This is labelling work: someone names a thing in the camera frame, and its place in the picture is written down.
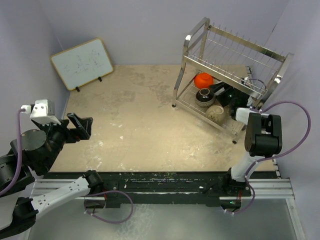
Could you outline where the small whiteboard with wooden frame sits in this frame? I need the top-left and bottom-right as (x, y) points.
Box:
(50, 38), (114, 91)

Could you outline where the stainless steel dish rack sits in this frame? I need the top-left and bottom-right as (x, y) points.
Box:
(172, 17), (294, 144)

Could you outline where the orange bowl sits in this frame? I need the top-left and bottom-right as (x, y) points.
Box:
(194, 72), (214, 89)

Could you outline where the black glossy bowl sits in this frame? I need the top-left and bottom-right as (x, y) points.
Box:
(205, 105), (227, 125)

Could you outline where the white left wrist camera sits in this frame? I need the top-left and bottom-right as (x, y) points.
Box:
(20, 99), (61, 125)

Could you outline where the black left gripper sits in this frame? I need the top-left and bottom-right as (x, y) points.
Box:
(36, 111), (93, 172)

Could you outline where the beige bowl with dark rim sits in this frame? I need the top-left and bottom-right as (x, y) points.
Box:
(195, 88), (216, 108)

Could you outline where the blue floral white bowl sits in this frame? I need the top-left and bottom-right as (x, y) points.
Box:
(246, 96), (253, 109)

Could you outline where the aluminium frame rail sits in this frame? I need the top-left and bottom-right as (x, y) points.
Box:
(31, 179), (294, 204)

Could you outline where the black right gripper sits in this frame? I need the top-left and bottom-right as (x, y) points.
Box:
(208, 78), (236, 108)

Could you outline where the black table edge rail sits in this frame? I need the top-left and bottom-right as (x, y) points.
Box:
(43, 170), (278, 208)

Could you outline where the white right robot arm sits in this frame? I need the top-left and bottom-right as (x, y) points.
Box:
(209, 82), (283, 196)

